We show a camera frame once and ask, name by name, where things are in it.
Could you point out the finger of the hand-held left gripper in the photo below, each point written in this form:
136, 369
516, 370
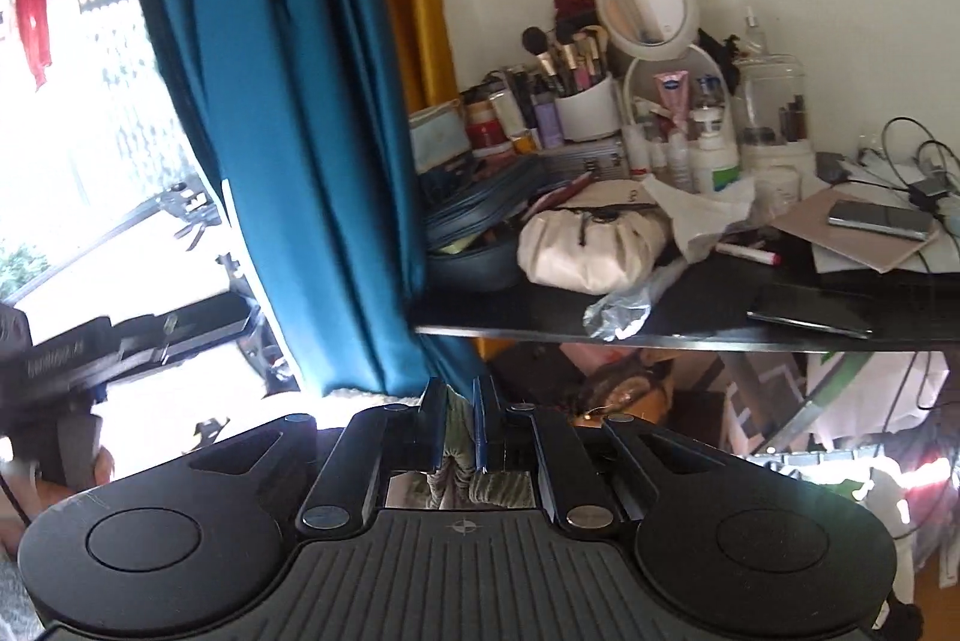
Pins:
180, 330

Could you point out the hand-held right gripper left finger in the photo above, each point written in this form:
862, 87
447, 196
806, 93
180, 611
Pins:
436, 427

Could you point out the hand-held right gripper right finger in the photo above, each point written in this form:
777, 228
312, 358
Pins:
480, 427

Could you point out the pink green printed pants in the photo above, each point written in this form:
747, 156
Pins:
459, 461

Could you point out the person's left hand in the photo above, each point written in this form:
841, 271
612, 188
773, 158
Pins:
105, 467

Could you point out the white fluffy blanket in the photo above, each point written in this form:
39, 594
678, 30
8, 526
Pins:
371, 395

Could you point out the black exercise bike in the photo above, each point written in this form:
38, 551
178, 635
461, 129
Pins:
191, 207

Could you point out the clear plastic bag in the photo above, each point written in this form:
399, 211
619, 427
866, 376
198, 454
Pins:
622, 311

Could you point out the dark blue striped bag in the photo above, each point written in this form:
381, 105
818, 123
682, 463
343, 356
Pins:
472, 213

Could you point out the black glossy desk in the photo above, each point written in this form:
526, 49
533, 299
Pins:
712, 311

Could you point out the teal curtain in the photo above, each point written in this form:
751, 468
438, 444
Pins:
285, 86

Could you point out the pale teal box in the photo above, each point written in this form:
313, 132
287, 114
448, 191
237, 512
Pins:
439, 138

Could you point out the red cosmetic jar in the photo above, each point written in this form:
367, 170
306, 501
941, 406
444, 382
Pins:
487, 131

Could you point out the crumpled white tissue paper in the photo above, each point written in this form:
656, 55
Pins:
705, 213

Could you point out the purple cosmetic bottle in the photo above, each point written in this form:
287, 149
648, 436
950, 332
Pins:
547, 123

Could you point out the white brush holder cup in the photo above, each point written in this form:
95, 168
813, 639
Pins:
589, 112

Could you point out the black phone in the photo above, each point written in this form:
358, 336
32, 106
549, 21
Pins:
810, 312

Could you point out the white pump lotion bottle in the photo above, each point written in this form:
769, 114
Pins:
712, 161

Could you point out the white cream jar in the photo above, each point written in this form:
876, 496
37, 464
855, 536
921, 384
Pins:
776, 189

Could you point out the pink cosmetic tube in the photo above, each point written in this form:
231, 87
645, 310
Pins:
671, 93

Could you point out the bunch of makeup brushes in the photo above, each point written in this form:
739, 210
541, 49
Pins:
570, 52

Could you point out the cardboard box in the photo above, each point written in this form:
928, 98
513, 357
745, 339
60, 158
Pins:
817, 221

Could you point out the clear glass jar with lid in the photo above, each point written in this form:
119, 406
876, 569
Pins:
769, 101

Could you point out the dark power adapter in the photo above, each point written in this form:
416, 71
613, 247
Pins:
834, 168

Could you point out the black hair clip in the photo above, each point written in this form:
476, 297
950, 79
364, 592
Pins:
720, 56

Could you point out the silver phone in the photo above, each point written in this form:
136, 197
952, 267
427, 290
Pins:
881, 219

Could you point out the clear perfume bottle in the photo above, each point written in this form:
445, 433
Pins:
752, 37

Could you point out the grey charger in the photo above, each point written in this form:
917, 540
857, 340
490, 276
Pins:
930, 191

